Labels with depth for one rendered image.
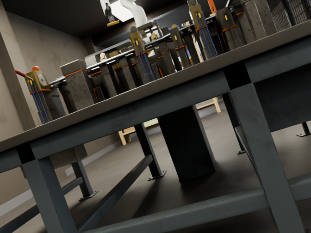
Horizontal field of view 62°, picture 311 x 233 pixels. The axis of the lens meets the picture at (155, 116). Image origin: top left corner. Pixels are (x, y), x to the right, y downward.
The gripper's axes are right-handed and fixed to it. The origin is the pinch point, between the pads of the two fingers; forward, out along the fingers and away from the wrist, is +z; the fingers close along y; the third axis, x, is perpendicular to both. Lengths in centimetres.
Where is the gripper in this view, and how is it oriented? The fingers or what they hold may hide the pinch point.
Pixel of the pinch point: (111, 20)
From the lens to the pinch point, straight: 187.8
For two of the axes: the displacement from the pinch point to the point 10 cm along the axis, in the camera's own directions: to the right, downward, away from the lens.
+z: 3.6, 9.3, 0.1
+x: 9.2, -3.6, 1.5
